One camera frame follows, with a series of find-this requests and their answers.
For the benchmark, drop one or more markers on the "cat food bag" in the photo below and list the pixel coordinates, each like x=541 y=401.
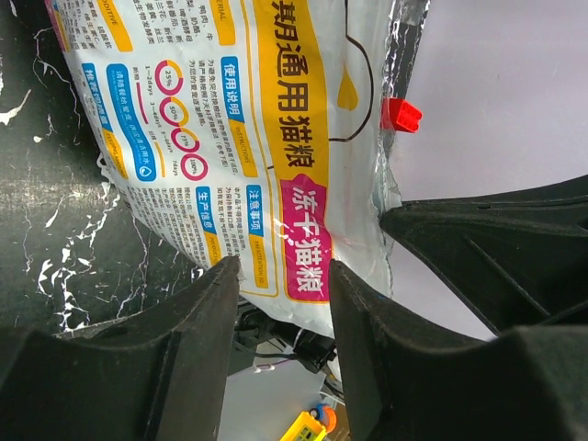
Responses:
x=251 y=128

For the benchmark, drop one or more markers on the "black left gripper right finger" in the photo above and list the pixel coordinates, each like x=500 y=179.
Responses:
x=406 y=378

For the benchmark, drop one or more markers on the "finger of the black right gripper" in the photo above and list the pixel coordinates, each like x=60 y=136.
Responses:
x=515 y=259

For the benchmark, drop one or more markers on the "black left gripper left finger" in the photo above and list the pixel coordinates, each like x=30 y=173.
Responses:
x=159 y=375

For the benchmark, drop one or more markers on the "orange blue toy piece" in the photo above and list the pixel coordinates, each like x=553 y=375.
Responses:
x=325 y=415

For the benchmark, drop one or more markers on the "red toy brick vehicle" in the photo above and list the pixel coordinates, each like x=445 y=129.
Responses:
x=400 y=115

